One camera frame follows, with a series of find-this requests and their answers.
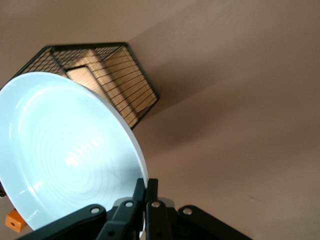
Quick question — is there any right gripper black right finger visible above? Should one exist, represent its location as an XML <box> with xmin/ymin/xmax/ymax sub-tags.
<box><xmin>144</xmin><ymin>177</ymin><xmax>254</xmax><ymax>240</ymax></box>

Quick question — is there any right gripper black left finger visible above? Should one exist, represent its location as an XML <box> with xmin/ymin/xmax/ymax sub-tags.
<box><xmin>17</xmin><ymin>177</ymin><xmax>147</xmax><ymax>240</ymax></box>

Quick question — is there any light blue round plate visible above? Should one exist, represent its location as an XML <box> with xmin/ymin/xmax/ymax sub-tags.
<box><xmin>0</xmin><ymin>71</ymin><xmax>149</xmax><ymax>239</ymax></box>

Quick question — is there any orange button box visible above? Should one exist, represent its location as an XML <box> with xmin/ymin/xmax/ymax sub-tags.
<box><xmin>4</xmin><ymin>209</ymin><xmax>27</xmax><ymax>234</ymax></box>

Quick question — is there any wooden board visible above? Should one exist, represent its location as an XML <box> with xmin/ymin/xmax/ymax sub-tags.
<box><xmin>65</xmin><ymin>47</ymin><xmax>155</xmax><ymax>126</ymax></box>

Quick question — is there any black wire basket wooden base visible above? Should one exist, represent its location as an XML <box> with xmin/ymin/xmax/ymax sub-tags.
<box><xmin>11</xmin><ymin>42</ymin><xmax>160</xmax><ymax>131</ymax></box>

